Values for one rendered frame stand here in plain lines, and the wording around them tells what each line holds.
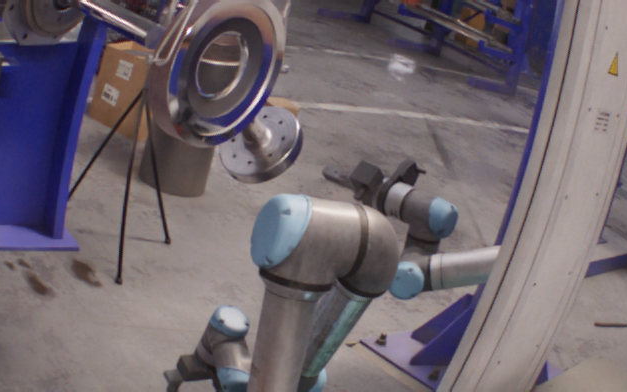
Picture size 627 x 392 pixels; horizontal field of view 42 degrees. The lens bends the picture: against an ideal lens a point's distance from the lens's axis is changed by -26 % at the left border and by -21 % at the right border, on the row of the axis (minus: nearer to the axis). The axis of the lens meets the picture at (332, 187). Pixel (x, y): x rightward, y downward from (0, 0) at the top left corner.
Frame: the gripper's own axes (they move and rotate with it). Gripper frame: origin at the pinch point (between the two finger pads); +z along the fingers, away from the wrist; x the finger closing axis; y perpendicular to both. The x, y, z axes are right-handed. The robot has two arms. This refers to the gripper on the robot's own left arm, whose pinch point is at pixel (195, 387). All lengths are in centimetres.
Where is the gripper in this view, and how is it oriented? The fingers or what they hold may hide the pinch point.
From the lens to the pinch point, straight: 211.3
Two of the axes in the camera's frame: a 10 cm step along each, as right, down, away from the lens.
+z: -4.0, 6.7, 6.2
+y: -4.6, -7.3, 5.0
